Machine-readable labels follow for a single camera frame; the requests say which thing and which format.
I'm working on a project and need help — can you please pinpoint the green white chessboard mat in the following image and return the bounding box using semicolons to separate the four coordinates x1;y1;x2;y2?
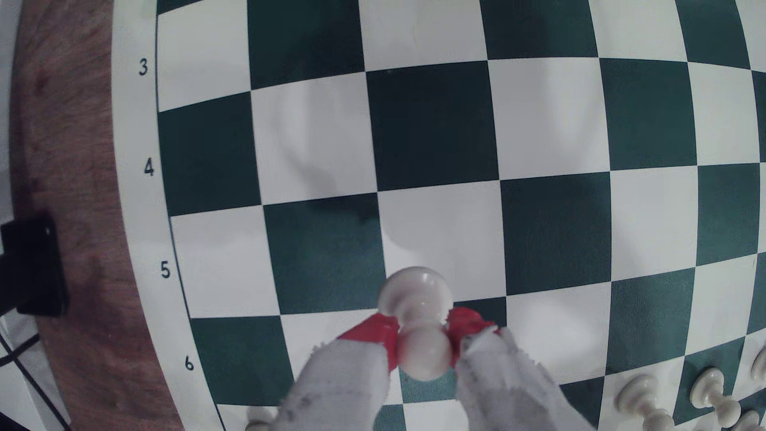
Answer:
111;0;766;431

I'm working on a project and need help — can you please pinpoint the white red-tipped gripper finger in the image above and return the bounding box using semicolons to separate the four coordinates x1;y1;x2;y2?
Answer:
446;307;599;431
272;312;401;431

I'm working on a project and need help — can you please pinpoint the black stand clamp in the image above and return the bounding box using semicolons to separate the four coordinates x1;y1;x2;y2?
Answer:
0;211;68;318

